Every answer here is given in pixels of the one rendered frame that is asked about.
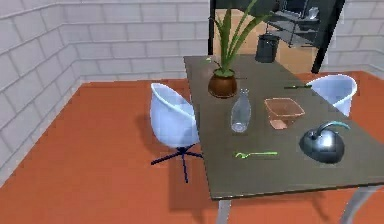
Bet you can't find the white shell swivel chair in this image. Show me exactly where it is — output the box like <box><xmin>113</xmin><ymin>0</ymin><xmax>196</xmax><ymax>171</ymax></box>
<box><xmin>305</xmin><ymin>73</ymin><xmax>358</xmax><ymax>118</ymax></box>
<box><xmin>149</xmin><ymin>82</ymin><xmax>204</xmax><ymax>184</ymax></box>

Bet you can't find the green plant in brown pot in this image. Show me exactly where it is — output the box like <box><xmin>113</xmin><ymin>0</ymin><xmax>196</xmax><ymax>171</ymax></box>
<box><xmin>207</xmin><ymin>0</ymin><xmax>278</xmax><ymax>99</ymax></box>

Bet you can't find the clear glass bottle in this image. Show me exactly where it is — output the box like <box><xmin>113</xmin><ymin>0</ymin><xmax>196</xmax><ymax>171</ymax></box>
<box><xmin>230</xmin><ymin>88</ymin><xmax>252</xmax><ymax>134</ymax></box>

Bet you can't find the green spoon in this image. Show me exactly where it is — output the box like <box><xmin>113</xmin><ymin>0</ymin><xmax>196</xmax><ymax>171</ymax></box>
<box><xmin>234</xmin><ymin>151</ymin><xmax>279</xmax><ymax>160</ymax></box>

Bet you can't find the clear pinkish square bowl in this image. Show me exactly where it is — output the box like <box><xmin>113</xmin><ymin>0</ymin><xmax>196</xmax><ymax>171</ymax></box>
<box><xmin>264</xmin><ymin>97</ymin><xmax>306</xmax><ymax>131</ymax></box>

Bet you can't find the dark grey bin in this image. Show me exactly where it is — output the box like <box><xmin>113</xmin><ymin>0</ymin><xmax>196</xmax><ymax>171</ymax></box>
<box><xmin>254</xmin><ymin>32</ymin><xmax>280</xmax><ymax>64</ymax></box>

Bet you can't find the green knife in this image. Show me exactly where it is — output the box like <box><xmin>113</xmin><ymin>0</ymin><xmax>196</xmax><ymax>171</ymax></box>
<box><xmin>283</xmin><ymin>84</ymin><xmax>313</xmax><ymax>90</ymax></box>

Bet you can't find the dark grey dining table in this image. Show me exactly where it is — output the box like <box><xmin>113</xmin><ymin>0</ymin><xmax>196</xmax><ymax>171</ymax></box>
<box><xmin>183</xmin><ymin>54</ymin><xmax>384</xmax><ymax>224</ymax></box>

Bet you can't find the dark grey kettle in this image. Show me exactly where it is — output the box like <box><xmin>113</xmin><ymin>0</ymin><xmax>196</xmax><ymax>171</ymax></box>
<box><xmin>298</xmin><ymin>120</ymin><xmax>351</xmax><ymax>165</ymax></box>

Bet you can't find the grey metal shelf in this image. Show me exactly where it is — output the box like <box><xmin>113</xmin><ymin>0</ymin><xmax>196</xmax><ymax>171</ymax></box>
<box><xmin>266</xmin><ymin>0</ymin><xmax>321</xmax><ymax>48</ymax></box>

